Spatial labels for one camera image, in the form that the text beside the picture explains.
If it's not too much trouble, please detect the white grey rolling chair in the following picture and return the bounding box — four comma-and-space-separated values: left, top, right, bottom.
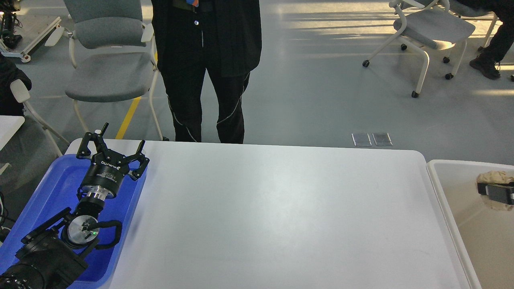
362, 0, 492, 98

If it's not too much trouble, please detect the right metal floor plate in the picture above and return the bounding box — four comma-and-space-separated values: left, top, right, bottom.
372, 133, 393, 147

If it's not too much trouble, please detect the metal floor plate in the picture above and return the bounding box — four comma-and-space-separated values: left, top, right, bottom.
352, 133, 372, 147
372, 133, 393, 147

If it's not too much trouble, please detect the white equipment stand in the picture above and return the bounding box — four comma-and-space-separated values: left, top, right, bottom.
0, 0, 62, 63

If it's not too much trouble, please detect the person in black clothes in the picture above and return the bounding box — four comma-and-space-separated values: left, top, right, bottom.
152, 0, 262, 143

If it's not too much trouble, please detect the white plastic bin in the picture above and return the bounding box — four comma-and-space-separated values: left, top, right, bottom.
427, 160, 514, 289

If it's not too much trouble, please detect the beige paper ball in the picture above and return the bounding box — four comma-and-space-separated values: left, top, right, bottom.
477, 171, 514, 212

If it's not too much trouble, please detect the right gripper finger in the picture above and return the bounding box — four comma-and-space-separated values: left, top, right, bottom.
477, 182, 514, 205

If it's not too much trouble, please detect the blue plastic tray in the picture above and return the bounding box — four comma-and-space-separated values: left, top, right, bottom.
0, 155, 147, 289

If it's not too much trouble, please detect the white side table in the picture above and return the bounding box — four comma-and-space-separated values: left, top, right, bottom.
0, 115, 24, 150

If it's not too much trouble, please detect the black jacket on chair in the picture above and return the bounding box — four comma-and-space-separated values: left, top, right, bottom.
0, 55, 33, 116

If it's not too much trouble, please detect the grey office chair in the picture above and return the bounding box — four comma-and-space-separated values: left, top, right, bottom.
64, 0, 159, 132

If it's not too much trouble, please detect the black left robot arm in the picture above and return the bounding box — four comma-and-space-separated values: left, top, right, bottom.
1, 125, 149, 289

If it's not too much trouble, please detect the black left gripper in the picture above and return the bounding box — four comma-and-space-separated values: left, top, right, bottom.
76, 123, 150, 199

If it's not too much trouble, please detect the white chair at left edge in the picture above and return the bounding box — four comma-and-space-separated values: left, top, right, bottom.
10, 79, 70, 157

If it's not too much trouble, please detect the left metal floor plate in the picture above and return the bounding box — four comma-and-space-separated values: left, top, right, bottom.
352, 133, 372, 147

